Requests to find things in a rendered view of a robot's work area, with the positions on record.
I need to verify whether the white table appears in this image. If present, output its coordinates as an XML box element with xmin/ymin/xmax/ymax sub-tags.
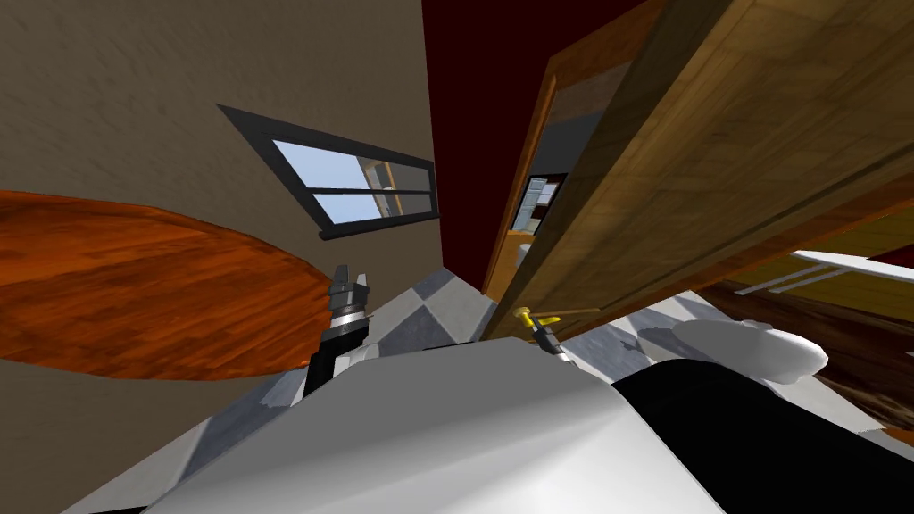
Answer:
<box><xmin>734</xmin><ymin>249</ymin><xmax>914</xmax><ymax>298</ymax></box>

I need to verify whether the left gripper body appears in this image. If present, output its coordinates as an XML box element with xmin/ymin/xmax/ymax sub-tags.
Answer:
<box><xmin>328</xmin><ymin>282</ymin><xmax>372</xmax><ymax>314</ymax></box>

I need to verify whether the dark grey framed window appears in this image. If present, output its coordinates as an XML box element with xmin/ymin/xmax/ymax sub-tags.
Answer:
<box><xmin>216</xmin><ymin>104</ymin><xmax>442</xmax><ymax>243</ymax></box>

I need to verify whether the yellow door handle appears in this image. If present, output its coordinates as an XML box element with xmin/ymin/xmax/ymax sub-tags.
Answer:
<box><xmin>511</xmin><ymin>306</ymin><xmax>602</xmax><ymax>331</ymax></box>

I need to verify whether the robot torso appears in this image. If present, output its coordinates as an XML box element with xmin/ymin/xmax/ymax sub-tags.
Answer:
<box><xmin>142</xmin><ymin>336</ymin><xmax>729</xmax><ymax>514</ymax></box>

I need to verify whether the round orange wooden table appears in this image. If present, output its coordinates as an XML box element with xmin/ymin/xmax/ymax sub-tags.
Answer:
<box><xmin>0</xmin><ymin>188</ymin><xmax>338</xmax><ymax>383</ymax></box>

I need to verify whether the brown wooden door leaf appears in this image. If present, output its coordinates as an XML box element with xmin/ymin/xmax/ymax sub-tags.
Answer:
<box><xmin>482</xmin><ymin>0</ymin><xmax>914</xmax><ymax>345</ymax></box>

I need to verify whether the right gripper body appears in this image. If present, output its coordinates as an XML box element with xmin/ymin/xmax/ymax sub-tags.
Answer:
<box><xmin>531</xmin><ymin>324</ymin><xmax>577</xmax><ymax>369</ymax></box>

